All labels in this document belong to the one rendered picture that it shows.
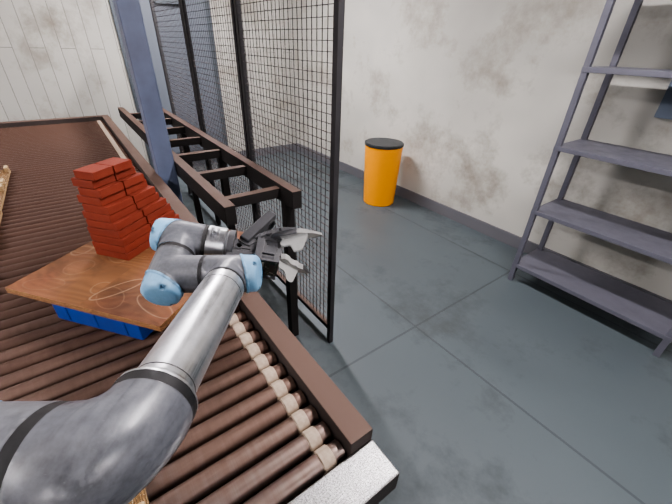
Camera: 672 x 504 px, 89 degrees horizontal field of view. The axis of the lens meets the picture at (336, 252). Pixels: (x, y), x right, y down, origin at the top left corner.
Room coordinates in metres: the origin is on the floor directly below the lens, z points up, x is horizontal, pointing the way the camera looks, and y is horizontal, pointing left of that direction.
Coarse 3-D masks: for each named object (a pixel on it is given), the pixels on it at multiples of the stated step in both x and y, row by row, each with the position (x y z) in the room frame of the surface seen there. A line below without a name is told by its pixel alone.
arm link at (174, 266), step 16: (160, 256) 0.55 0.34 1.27; (176, 256) 0.56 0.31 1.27; (192, 256) 0.56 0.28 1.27; (160, 272) 0.52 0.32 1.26; (176, 272) 0.52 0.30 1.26; (192, 272) 0.52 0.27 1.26; (144, 288) 0.49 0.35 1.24; (160, 288) 0.49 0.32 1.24; (176, 288) 0.51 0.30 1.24; (192, 288) 0.52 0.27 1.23; (160, 304) 0.50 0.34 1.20
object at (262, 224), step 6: (264, 216) 0.74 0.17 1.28; (270, 216) 0.74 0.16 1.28; (258, 222) 0.71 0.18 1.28; (264, 222) 0.72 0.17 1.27; (270, 222) 0.73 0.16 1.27; (252, 228) 0.69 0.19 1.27; (258, 228) 0.70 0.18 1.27; (264, 228) 0.71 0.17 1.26; (270, 228) 0.74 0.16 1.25; (246, 234) 0.67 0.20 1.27; (252, 234) 0.67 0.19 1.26; (246, 240) 0.66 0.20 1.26
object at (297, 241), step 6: (300, 228) 0.67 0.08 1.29; (294, 234) 0.66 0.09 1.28; (300, 234) 0.66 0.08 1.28; (306, 234) 0.66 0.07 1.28; (312, 234) 0.66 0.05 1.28; (318, 234) 0.66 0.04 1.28; (282, 240) 0.66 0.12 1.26; (288, 240) 0.65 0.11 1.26; (294, 240) 0.65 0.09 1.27; (300, 240) 0.64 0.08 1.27; (282, 246) 0.65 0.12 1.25; (294, 246) 0.63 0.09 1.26; (300, 246) 0.63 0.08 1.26
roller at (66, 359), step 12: (120, 336) 0.68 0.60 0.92; (84, 348) 0.64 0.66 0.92; (96, 348) 0.64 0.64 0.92; (108, 348) 0.65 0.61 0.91; (48, 360) 0.59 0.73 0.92; (60, 360) 0.60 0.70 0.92; (72, 360) 0.60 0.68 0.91; (24, 372) 0.55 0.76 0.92; (36, 372) 0.56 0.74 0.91; (48, 372) 0.57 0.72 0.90; (0, 384) 0.52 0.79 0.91; (12, 384) 0.53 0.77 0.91
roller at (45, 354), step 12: (84, 336) 0.68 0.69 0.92; (96, 336) 0.68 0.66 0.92; (108, 336) 0.69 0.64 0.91; (48, 348) 0.63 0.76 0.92; (60, 348) 0.64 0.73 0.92; (72, 348) 0.64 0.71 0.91; (12, 360) 0.59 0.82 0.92; (24, 360) 0.59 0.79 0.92; (36, 360) 0.60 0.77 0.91; (0, 372) 0.56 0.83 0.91; (12, 372) 0.56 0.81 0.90
